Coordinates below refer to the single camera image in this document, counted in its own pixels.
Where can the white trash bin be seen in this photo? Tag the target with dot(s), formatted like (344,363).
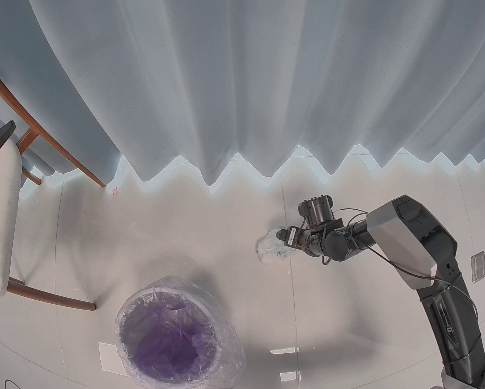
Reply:
(202,304)

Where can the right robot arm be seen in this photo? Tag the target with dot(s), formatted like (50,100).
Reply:
(404,233)

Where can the purple plastic bag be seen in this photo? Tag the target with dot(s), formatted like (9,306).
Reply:
(177,338)

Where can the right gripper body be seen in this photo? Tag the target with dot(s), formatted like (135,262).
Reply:
(303,241)

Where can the pale blue curtain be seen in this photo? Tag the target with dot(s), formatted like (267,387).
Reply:
(246,75)

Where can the white printed wrapper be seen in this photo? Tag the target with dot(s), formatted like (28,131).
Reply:
(271,245)

